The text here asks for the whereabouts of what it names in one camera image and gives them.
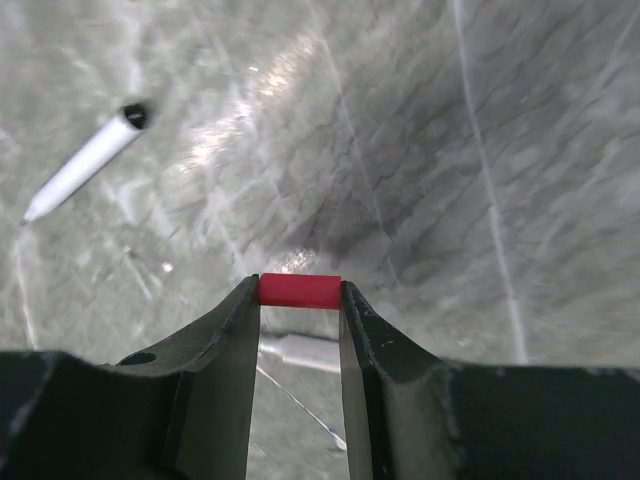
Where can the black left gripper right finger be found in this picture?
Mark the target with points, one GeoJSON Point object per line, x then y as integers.
{"type": "Point", "coordinates": [409, 414]}

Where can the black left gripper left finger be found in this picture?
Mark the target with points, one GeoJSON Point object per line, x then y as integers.
{"type": "Point", "coordinates": [178, 409]}

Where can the red pen cap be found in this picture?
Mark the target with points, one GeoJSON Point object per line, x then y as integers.
{"type": "Point", "coordinates": [300, 291]}

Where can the white marker with red tip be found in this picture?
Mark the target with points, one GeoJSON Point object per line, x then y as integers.
{"type": "Point", "coordinates": [303, 351]}

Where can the thin white pen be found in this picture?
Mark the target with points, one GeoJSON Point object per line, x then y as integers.
{"type": "Point", "coordinates": [111, 139]}

